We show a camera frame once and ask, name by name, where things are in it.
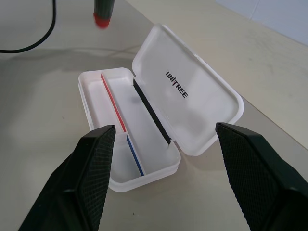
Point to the black marker with red cap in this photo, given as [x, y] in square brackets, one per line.
[103, 13]

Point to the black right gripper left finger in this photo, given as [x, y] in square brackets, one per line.
[79, 183]

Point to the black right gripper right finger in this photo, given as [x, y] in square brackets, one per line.
[260, 183]

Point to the white plastic pencil case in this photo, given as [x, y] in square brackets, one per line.
[158, 106]

